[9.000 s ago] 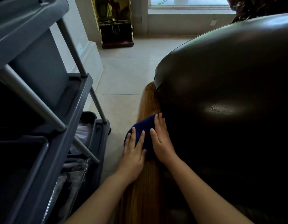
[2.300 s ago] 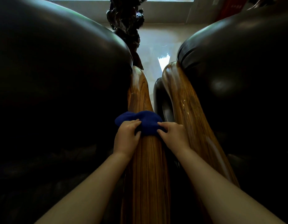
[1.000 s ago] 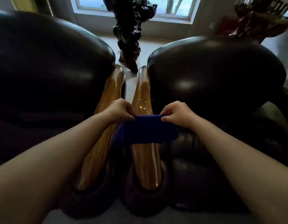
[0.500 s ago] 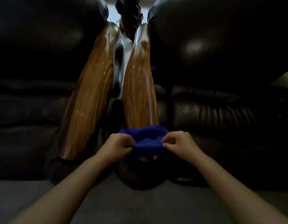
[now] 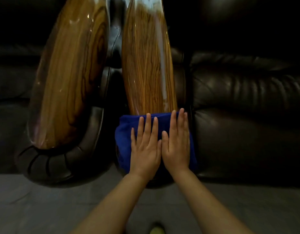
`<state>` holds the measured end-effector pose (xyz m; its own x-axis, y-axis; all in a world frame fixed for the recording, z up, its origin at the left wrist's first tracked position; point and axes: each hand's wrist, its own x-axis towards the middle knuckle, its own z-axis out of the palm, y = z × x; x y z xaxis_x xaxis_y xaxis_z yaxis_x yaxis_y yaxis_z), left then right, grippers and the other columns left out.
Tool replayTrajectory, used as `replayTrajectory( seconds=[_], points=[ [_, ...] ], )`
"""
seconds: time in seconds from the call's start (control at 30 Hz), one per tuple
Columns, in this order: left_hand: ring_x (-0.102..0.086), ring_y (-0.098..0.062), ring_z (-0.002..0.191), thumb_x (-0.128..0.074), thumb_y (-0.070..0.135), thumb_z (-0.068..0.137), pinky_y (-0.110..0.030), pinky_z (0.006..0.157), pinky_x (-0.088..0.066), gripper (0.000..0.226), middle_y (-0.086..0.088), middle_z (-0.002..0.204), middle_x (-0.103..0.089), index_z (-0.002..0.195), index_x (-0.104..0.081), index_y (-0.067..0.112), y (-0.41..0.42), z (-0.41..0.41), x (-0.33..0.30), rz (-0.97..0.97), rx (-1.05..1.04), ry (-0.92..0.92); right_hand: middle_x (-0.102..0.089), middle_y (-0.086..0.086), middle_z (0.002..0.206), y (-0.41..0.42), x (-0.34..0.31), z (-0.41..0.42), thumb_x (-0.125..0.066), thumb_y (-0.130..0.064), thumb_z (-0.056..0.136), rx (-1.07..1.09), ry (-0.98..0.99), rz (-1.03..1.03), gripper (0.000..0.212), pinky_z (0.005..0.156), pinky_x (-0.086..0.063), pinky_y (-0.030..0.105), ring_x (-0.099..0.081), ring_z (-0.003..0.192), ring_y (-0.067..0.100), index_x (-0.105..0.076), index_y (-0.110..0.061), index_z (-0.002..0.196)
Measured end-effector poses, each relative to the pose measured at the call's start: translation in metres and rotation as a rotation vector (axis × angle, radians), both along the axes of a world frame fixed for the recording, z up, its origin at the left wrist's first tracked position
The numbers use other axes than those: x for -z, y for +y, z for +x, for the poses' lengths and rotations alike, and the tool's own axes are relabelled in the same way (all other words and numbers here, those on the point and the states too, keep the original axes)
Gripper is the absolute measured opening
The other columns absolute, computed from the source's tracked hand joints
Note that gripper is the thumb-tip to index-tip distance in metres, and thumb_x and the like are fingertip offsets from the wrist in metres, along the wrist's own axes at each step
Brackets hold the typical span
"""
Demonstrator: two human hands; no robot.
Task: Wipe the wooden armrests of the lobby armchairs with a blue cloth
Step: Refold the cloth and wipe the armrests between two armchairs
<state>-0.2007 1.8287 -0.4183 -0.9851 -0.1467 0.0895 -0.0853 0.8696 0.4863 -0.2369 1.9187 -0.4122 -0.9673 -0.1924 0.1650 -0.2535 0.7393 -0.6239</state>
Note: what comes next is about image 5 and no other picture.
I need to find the dark brown leather sofa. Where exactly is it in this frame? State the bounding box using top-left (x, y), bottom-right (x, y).
top-left (109, 0), bottom-right (300, 188)
top-left (0, 0), bottom-right (125, 186)

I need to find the blue cleaning cloth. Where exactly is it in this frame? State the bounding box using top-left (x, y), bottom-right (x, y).
top-left (115, 112), bottom-right (198, 174)

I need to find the wide glossy wooden armrest top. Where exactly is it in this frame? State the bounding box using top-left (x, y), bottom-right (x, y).
top-left (28, 0), bottom-right (110, 150)

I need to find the yellow green shoe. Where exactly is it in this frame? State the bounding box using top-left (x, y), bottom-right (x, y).
top-left (150, 223), bottom-right (165, 234)

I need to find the person's right hand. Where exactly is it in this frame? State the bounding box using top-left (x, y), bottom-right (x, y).
top-left (161, 108), bottom-right (191, 179)

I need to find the person's left forearm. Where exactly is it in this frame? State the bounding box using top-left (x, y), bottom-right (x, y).
top-left (70, 172), bottom-right (150, 234)

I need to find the person's right forearm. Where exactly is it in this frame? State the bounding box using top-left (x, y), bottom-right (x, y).
top-left (172, 167), bottom-right (254, 234)

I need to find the narrow glossy wooden armrest top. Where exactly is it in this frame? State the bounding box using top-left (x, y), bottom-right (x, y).
top-left (122, 0), bottom-right (178, 116)

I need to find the person's left hand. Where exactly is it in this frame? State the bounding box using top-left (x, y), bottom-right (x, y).
top-left (129, 113), bottom-right (163, 182)

